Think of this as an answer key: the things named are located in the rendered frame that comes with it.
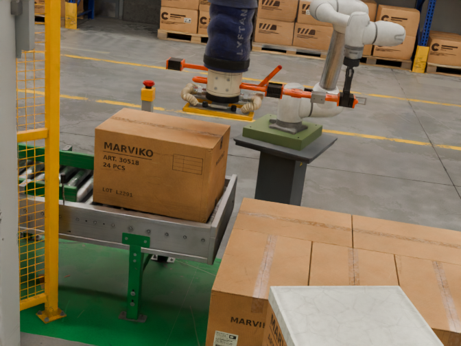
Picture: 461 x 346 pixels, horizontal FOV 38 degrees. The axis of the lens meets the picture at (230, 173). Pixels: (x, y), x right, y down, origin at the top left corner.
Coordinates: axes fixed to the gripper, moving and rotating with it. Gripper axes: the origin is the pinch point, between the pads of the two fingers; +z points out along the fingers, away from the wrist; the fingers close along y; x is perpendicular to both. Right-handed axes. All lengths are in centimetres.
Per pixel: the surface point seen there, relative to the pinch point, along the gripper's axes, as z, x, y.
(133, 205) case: 64, -96, 21
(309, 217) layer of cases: 67, -7, -4
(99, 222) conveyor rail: 69, -109, 37
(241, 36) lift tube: -25, -53, 9
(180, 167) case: 40, -74, 23
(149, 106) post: 32, -108, -45
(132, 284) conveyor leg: 101, -91, 37
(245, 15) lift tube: -35, -52, 8
